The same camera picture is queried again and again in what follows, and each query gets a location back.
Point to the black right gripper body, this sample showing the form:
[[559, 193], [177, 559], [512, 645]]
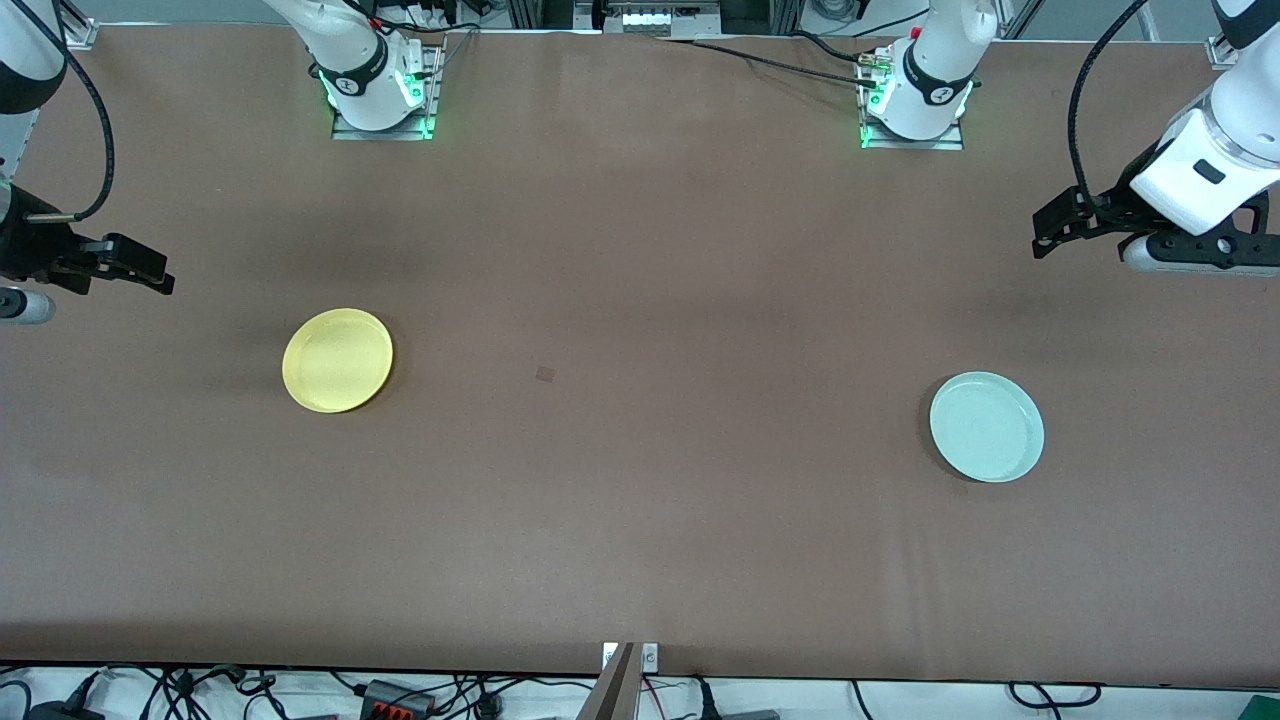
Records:
[[25, 247]]

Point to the yellow plate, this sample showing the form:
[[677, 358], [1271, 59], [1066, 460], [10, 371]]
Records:
[[338, 360]]

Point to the pale green plate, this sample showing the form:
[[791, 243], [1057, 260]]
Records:
[[987, 427]]

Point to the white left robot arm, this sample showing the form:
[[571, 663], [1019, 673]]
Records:
[[935, 70]]

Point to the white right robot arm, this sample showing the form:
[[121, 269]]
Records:
[[360, 70]]

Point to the black power adapter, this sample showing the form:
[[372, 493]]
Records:
[[60, 712]]

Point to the white terminal block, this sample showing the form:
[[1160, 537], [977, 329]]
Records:
[[655, 22]]

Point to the black orange power strip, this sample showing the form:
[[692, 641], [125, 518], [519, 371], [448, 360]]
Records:
[[395, 697]]

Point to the green floor object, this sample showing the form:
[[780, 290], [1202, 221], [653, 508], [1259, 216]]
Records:
[[1262, 708]]

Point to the black floor plug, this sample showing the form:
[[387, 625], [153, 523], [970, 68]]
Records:
[[705, 700]]

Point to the aluminium corner bracket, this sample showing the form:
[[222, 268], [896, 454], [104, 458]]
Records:
[[1218, 50], [78, 32]]

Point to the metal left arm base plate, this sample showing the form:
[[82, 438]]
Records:
[[915, 144]]

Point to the small metal table bracket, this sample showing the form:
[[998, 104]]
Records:
[[650, 657]]

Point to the brown wooden post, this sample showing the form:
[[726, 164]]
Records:
[[612, 695]]

